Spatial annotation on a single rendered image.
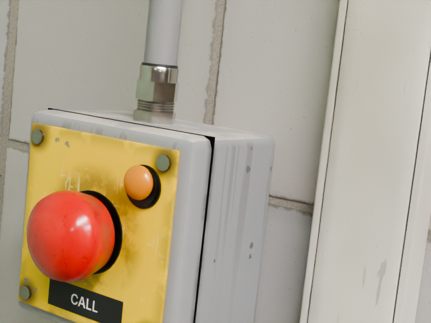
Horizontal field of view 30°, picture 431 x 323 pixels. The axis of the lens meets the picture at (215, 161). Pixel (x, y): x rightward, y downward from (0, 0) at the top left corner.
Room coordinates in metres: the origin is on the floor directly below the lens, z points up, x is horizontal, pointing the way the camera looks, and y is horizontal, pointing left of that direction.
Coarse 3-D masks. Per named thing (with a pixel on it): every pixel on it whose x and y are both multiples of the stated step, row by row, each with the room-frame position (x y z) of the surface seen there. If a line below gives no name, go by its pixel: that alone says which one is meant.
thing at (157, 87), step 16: (160, 0) 0.38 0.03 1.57; (176, 0) 0.38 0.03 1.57; (160, 16) 0.38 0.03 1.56; (176, 16) 0.38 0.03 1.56; (160, 32) 0.38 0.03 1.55; (176, 32) 0.38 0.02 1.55; (160, 48) 0.38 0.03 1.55; (176, 48) 0.38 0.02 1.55; (144, 64) 0.38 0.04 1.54; (160, 64) 0.38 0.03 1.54; (144, 80) 0.38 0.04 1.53; (160, 80) 0.38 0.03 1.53; (176, 80) 0.38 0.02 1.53; (144, 96) 0.38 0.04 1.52; (160, 96) 0.38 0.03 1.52; (176, 96) 0.39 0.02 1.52; (144, 112) 0.38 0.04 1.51; (160, 112) 0.38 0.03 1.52
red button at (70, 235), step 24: (72, 192) 0.34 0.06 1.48; (48, 216) 0.33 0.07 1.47; (72, 216) 0.33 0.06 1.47; (96, 216) 0.33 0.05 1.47; (48, 240) 0.33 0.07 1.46; (72, 240) 0.33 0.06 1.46; (96, 240) 0.33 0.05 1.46; (48, 264) 0.33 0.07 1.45; (72, 264) 0.33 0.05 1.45; (96, 264) 0.33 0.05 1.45
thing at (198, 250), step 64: (64, 128) 0.37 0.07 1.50; (128, 128) 0.35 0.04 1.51; (192, 128) 0.37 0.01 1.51; (192, 192) 0.33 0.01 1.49; (256, 192) 0.37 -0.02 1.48; (128, 256) 0.34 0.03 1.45; (192, 256) 0.34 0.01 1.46; (256, 256) 0.38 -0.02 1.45; (64, 320) 0.37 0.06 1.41; (128, 320) 0.34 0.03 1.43; (192, 320) 0.34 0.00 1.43
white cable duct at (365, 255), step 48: (384, 0) 0.34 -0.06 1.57; (336, 48) 0.35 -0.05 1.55; (384, 48) 0.34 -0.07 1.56; (336, 96) 0.35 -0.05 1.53; (384, 96) 0.34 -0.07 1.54; (336, 144) 0.35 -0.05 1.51; (384, 144) 0.34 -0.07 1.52; (336, 192) 0.35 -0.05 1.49; (384, 192) 0.34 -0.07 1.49; (336, 240) 0.35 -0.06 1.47; (384, 240) 0.34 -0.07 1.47; (336, 288) 0.35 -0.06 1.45; (384, 288) 0.33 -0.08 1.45
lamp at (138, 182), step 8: (136, 168) 0.33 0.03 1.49; (144, 168) 0.33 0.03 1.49; (128, 176) 0.33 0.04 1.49; (136, 176) 0.33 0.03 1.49; (144, 176) 0.33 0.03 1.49; (128, 184) 0.33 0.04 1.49; (136, 184) 0.33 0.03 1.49; (144, 184) 0.33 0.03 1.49; (152, 184) 0.33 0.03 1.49; (128, 192) 0.33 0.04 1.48; (136, 192) 0.33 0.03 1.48; (144, 192) 0.33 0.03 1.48
